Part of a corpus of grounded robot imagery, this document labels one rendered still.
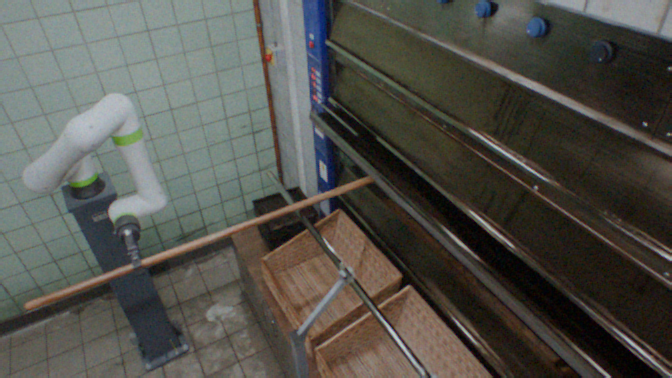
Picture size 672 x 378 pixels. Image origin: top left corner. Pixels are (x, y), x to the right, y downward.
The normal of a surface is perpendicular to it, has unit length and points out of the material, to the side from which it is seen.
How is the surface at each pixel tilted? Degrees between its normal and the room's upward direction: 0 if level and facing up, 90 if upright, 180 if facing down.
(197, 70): 90
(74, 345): 0
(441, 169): 70
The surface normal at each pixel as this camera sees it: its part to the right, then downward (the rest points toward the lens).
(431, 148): -0.84, 0.04
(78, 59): 0.48, 0.53
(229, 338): -0.04, -0.78
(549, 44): -0.87, 0.31
